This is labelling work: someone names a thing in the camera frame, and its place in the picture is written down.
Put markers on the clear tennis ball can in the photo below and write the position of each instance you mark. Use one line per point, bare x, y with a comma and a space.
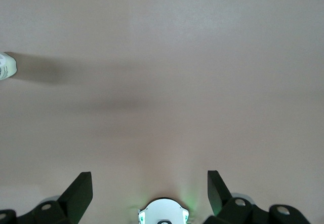
7, 67

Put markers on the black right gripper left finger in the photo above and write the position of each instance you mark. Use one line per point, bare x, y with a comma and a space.
68, 206

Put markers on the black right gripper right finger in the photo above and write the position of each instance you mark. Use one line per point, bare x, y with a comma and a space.
235, 214

